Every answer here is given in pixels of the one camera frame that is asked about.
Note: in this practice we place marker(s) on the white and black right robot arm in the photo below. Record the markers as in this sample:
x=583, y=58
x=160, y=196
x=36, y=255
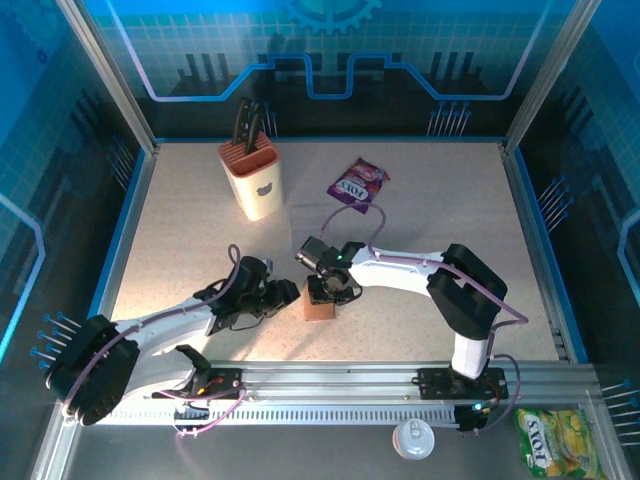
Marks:
x=395, y=272

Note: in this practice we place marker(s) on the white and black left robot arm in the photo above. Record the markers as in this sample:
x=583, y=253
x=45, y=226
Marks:
x=165, y=325

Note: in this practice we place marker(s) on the purple candy bag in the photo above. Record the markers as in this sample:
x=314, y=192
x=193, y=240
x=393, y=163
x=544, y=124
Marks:
x=357, y=185

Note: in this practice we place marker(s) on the beige knife block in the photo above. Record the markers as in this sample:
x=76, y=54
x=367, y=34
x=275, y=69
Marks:
x=257, y=187

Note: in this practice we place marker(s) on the black connector box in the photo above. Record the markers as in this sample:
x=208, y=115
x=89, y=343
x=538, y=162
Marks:
x=192, y=412
x=470, y=417

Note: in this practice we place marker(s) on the white tin can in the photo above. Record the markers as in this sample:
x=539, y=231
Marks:
x=413, y=439

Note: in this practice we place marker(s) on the yellow candy bag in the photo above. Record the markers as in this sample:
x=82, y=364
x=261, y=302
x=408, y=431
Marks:
x=560, y=442

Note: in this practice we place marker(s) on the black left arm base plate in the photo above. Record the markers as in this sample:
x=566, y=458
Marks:
x=230, y=382

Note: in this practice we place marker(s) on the aluminium mounting rail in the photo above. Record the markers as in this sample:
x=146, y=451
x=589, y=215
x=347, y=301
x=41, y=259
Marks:
x=325, y=380

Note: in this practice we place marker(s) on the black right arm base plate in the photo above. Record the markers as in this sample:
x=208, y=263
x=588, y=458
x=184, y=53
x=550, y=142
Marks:
x=435, y=384

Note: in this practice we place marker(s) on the aluminium side rail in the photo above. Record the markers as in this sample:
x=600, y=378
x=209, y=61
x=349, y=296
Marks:
x=537, y=250
x=131, y=225

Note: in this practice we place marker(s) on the aluminium frame post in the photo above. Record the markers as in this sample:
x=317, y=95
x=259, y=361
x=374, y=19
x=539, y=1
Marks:
x=550, y=75
x=111, y=75

